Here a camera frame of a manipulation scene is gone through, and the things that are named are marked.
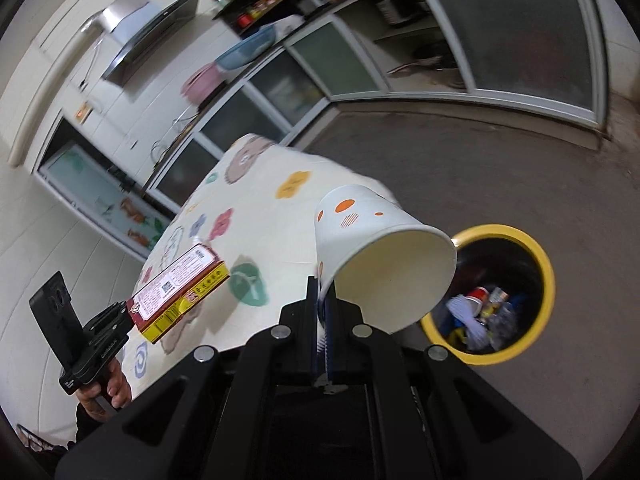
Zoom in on kitchen counter cabinet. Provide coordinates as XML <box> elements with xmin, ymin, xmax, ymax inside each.
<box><xmin>142</xmin><ymin>0</ymin><xmax>615</xmax><ymax>211</ymax></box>

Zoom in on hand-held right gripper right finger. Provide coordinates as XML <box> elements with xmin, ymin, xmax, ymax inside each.
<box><xmin>322</xmin><ymin>296</ymin><xmax>583</xmax><ymax>480</ymax></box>

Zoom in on dark pan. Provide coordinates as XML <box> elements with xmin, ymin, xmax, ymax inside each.
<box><xmin>385</xmin><ymin>39</ymin><xmax>459</xmax><ymax>77</ymax></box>

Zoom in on white plastic scrap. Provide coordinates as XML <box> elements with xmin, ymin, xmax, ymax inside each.
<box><xmin>445</xmin><ymin>294</ymin><xmax>488</xmax><ymax>352</ymax></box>

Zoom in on black bin with yellow rim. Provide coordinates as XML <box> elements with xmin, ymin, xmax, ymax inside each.
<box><xmin>419</xmin><ymin>224</ymin><xmax>557</xmax><ymax>367</ymax></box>

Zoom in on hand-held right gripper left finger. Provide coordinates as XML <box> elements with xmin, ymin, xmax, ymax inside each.
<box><xmin>55</xmin><ymin>275</ymin><xmax>325</xmax><ymax>480</ymax></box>

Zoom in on red and yellow box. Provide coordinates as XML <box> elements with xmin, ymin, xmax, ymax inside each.
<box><xmin>126</xmin><ymin>242</ymin><xmax>231</xmax><ymax>346</ymax></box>

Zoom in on rice cooker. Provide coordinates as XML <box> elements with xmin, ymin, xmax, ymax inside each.
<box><xmin>375</xmin><ymin>0</ymin><xmax>427</xmax><ymax>27</ymax></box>

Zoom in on black spice shelf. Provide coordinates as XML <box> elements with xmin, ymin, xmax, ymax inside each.
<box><xmin>212</xmin><ymin>0</ymin><xmax>315</xmax><ymax>37</ymax></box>

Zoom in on blue basin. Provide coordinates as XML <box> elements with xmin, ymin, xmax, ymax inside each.
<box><xmin>215</xmin><ymin>22</ymin><xmax>279</xmax><ymax>72</ymax></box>

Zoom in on clear plastic bottle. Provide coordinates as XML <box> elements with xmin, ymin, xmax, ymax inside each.
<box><xmin>487</xmin><ymin>287</ymin><xmax>521</xmax><ymax>351</ymax></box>

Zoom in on frosted glass door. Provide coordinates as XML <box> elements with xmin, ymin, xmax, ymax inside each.
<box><xmin>36</xmin><ymin>139</ymin><xmax>177</xmax><ymax>262</ymax></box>

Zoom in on pink basin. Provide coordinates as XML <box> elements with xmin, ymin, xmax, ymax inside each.
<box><xmin>181</xmin><ymin>62</ymin><xmax>227</xmax><ymax>104</ymax></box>

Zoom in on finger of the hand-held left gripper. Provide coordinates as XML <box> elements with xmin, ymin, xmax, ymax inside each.
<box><xmin>116</xmin><ymin>301</ymin><xmax>136</xmax><ymax>334</ymax></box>

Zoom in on table with printed tablecloth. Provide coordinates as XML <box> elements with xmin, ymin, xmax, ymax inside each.
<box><xmin>107</xmin><ymin>132</ymin><xmax>402</xmax><ymax>397</ymax></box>

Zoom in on person's left forearm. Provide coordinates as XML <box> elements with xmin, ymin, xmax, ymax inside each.
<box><xmin>74</xmin><ymin>402</ymin><xmax>127</xmax><ymax>445</ymax></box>

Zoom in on white paper cup orange dots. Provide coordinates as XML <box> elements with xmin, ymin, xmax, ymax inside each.
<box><xmin>314</xmin><ymin>185</ymin><xmax>459</xmax><ymax>357</ymax></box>

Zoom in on steel range hood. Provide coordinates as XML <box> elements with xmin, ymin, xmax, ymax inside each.
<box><xmin>82</xmin><ymin>0</ymin><xmax>202</xmax><ymax>86</ymax></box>

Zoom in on red cup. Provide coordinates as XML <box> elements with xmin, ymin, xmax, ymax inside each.
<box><xmin>469</xmin><ymin>286</ymin><xmax>492</xmax><ymax>317</ymax></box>

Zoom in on person's left hand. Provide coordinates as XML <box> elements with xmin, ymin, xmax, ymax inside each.
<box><xmin>76</xmin><ymin>357</ymin><xmax>133</xmax><ymax>419</ymax></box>

